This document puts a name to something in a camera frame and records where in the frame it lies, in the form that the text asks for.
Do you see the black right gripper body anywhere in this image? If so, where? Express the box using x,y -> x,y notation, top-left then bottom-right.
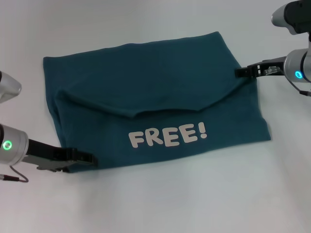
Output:
256,57 -> 289,78

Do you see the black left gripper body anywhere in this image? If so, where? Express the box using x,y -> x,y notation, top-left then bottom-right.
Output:
22,138 -> 73,172

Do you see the teal blue shirt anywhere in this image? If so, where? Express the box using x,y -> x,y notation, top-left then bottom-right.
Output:
42,31 -> 272,174

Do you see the right arm cable with connector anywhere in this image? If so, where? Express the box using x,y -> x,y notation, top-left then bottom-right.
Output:
289,77 -> 311,98

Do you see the arm cable with connector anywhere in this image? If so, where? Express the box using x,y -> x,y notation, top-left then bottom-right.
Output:
0,165 -> 29,183
289,77 -> 311,98

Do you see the left arm cable with connector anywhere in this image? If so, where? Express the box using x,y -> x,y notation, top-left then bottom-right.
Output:
0,165 -> 29,183

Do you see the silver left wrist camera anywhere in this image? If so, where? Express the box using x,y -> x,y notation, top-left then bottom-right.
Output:
0,71 -> 22,104

